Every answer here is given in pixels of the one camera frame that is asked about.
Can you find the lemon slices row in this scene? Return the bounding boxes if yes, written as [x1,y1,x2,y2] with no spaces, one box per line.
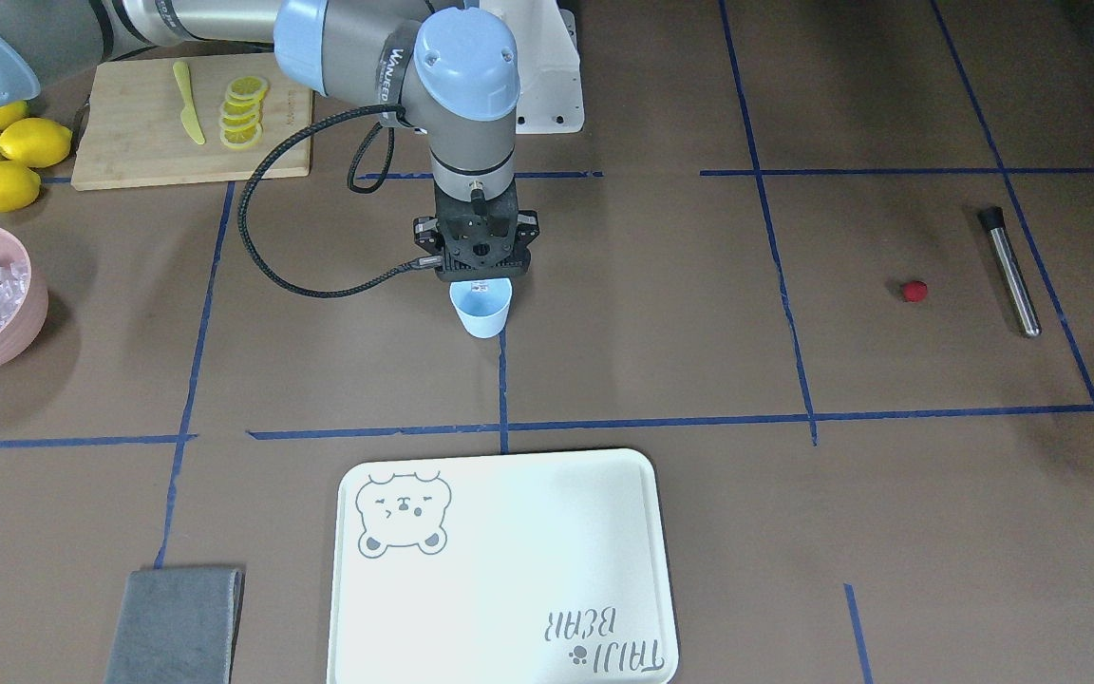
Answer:
[217,76,270,150]

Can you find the light blue plastic cup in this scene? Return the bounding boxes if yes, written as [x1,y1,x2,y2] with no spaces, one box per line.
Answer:
[449,278,513,339]

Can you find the steel muddler black tip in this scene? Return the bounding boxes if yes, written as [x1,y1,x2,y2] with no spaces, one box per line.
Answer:
[975,206,1041,338]

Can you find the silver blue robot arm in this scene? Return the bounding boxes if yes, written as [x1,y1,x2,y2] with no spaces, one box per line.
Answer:
[0,1,539,282]

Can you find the red strawberry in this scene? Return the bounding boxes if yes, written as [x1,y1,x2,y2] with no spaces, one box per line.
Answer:
[900,280,929,303]

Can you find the white pillar with base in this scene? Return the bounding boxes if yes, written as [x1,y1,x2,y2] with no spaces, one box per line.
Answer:
[414,0,586,135]

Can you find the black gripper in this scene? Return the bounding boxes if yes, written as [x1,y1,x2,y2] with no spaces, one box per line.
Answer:
[414,183,542,282]

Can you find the bamboo cutting board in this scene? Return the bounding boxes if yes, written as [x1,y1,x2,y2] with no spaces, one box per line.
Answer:
[70,51,315,192]

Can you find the cream bear tray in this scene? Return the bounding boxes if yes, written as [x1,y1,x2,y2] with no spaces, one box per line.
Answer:
[325,447,680,683]

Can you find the grey folded cloth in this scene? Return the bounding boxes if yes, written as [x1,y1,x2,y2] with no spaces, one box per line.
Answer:
[104,564,244,683]

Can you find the yellow plastic knife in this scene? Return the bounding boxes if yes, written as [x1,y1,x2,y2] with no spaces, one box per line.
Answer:
[171,60,207,144]

